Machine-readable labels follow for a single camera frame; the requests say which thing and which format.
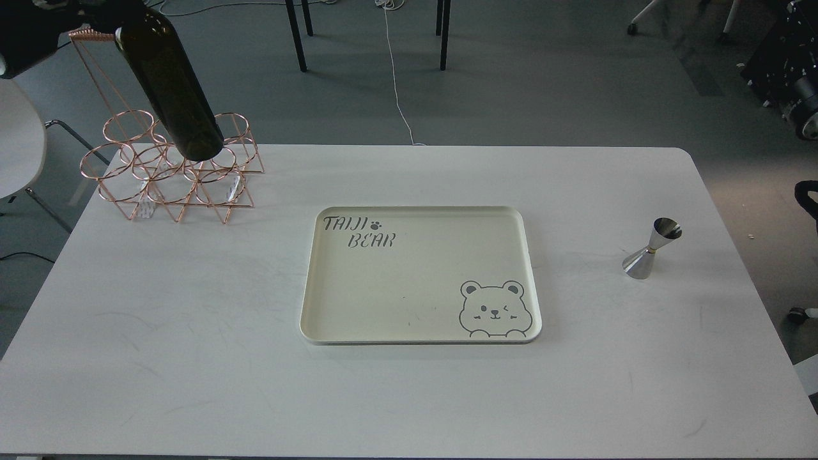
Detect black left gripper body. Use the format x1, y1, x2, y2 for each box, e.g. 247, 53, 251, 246
1, 1, 147, 79

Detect dark green wine bottle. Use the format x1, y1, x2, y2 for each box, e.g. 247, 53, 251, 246
114, 1, 223, 162

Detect steel double jigger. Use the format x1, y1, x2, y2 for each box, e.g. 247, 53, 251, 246
622, 217, 683, 280

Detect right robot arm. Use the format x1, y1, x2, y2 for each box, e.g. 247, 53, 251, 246
769, 1, 817, 142

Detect white chair seat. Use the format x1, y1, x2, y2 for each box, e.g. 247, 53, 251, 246
0, 78, 111, 234

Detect black table leg left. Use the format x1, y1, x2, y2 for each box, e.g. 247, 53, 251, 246
284, 0, 314, 73

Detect black table leg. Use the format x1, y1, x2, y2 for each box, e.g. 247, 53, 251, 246
435, 0, 452, 71
284, 0, 314, 73

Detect black table leg right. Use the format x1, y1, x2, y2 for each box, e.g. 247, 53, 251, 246
435, 0, 452, 71

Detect cream bear serving tray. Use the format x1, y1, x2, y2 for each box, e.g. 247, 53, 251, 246
300, 206, 543, 346

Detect white office chair base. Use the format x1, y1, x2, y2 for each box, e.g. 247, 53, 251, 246
626, 1, 744, 44

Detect black floor cables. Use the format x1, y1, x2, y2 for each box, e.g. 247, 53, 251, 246
147, 0, 192, 17

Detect rose gold wire bottle rack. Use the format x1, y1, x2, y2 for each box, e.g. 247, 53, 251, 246
69, 26, 265, 224

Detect white floor cable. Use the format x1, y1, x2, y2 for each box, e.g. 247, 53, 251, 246
373, 0, 428, 147

